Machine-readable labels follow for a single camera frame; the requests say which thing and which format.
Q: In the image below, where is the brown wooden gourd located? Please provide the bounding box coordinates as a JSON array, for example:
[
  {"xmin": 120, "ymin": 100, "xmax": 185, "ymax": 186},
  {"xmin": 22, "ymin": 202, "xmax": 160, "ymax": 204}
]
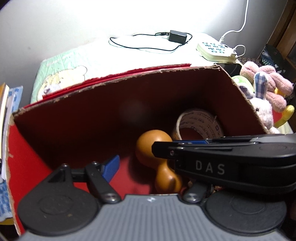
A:
[{"xmin": 135, "ymin": 130, "xmax": 182, "ymax": 194}]

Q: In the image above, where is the printed packing tape roll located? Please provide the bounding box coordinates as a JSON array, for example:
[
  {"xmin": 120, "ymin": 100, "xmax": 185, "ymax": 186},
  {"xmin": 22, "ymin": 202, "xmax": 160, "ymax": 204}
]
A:
[{"xmin": 171, "ymin": 109, "xmax": 224, "ymax": 140}]

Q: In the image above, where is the yellow and red plush toy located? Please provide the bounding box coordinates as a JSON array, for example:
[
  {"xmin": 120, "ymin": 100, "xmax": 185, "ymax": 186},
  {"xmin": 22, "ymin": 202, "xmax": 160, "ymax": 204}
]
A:
[{"xmin": 273, "ymin": 88, "xmax": 295, "ymax": 128}]

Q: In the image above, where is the large red cardboard box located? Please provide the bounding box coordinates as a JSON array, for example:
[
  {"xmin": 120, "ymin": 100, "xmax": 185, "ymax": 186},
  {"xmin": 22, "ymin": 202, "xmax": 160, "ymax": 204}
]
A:
[{"xmin": 5, "ymin": 63, "xmax": 270, "ymax": 236}]

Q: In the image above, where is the white plush bunny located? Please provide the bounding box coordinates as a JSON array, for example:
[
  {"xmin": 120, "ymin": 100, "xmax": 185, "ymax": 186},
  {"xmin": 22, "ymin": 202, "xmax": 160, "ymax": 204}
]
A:
[{"xmin": 239, "ymin": 71, "xmax": 280, "ymax": 134}]

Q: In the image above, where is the pink plush toy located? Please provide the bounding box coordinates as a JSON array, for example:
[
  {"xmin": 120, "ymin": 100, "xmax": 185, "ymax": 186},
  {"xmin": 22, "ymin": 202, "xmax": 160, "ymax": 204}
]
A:
[{"xmin": 240, "ymin": 61, "xmax": 293, "ymax": 113}]

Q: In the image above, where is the dark patterned cloth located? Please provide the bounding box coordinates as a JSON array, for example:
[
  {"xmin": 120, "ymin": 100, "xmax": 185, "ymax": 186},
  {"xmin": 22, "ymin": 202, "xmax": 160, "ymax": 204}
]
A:
[{"xmin": 238, "ymin": 57, "xmax": 262, "ymax": 67}]

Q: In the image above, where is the white power strip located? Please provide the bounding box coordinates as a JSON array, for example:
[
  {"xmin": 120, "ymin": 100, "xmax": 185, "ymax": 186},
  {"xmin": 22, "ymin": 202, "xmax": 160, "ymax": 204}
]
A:
[{"xmin": 196, "ymin": 42, "xmax": 237, "ymax": 63}]

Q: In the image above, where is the green and black object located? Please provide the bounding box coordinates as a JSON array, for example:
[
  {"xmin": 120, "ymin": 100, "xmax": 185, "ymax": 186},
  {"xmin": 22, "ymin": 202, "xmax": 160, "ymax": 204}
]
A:
[{"xmin": 260, "ymin": 44, "xmax": 287, "ymax": 75}]

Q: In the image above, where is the black power adapter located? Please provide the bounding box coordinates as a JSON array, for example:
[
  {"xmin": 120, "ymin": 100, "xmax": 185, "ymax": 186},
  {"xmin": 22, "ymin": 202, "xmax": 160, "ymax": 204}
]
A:
[{"xmin": 168, "ymin": 30, "xmax": 187, "ymax": 45}]

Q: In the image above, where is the blue patterned cloth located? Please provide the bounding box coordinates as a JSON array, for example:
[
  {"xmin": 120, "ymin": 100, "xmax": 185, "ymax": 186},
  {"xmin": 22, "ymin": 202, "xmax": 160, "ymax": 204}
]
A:
[{"xmin": 0, "ymin": 86, "xmax": 24, "ymax": 222}]

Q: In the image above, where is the wooden cabinet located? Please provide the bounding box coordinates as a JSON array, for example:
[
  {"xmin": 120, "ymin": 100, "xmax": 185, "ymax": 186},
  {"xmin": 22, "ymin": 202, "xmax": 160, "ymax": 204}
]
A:
[{"xmin": 267, "ymin": 1, "xmax": 295, "ymax": 83}]

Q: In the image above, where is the white power cord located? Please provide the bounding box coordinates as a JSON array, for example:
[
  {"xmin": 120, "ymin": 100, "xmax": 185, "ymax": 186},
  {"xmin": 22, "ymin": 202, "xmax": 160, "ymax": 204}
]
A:
[{"xmin": 218, "ymin": 0, "xmax": 250, "ymax": 57}]

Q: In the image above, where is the black adapter cable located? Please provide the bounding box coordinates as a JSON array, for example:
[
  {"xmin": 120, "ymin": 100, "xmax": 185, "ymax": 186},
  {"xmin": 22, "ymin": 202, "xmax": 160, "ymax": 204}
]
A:
[{"xmin": 109, "ymin": 32, "xmax": 193, "ymax": 52}]

